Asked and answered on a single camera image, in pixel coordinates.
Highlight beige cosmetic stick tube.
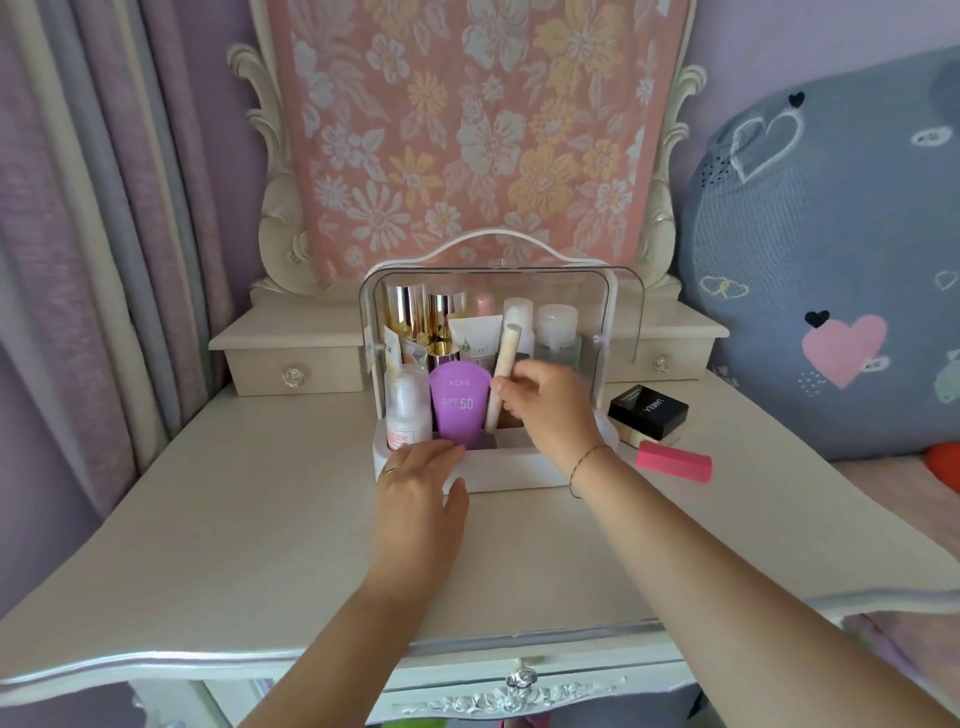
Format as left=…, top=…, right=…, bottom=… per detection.
left=483, top=322, right=525, bottom=435

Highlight pink nail buffer block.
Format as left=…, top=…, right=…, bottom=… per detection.
left=635, top=440, right=714, bottom=483

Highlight white ornate mirror frame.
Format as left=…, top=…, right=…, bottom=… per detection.
left=226, top=0, right=709, bottom=303

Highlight short gold cosmetic bottle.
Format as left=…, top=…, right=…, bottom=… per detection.
left=426, top=293, right=461, bottom=360

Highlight purple sunscreen tube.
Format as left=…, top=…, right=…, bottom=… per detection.
left=428, top=360, right=493, bottom=452

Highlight white dressing table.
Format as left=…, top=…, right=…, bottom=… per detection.
left=0, top=366, right=960, bottom=728

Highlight clear bottle white cap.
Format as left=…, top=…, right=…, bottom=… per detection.
left=534, top=303, right=583, bottom=370

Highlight red round object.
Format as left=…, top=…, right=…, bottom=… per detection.
left=921, top=441, right=960, bottom=494

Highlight person's right hand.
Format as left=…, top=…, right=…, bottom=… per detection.
left=489, top=358, right=612, bottom=471

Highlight white pump bottle pink label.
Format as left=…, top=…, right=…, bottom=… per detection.
left=384, top=363, right=435, bottom=454

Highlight person's left hand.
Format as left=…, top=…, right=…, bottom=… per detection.
left=374, top=440, right=471, bottom=569

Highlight purple grey curtain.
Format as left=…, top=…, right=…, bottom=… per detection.
left=0, top=0, right=262, bottom=520

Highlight black compact box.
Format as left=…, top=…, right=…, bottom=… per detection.
left=606, top=384, right=690, bottom=443

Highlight tall gold cosmetic bottle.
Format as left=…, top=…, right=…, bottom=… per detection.
left=384, top=282, right=429, bottom=351

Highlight person's right forearm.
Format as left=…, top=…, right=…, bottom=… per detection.
left=567, top=444, right=960, bottom=728

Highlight white organizer box clear lid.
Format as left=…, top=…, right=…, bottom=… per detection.
left=358, top=228, right=639, bottom=495

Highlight person's left forearm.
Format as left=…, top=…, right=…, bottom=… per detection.
left=238, top=556, right=453, bottom=728

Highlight grey heart print pillow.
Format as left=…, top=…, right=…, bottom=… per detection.
left=677, top=45, right=960, bottom=464

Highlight thin string bracelet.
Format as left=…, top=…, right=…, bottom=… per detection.
left=567, top=443, right=610, bottom=501

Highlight pink floral cloth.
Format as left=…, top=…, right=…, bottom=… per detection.
left=265, top=0, right=693, bottom=284

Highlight white opaque bottle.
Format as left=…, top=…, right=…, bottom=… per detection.
left=502, top=297, right=536, bottom=363

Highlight small cream drawer crystal knob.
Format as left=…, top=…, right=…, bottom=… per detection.
left=613, top=303, right=731, bottom=383
left=207, top=303, right=376, bottom=398

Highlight white tube green print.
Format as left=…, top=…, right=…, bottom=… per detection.
left=447, top=314, right=504, bottom=377

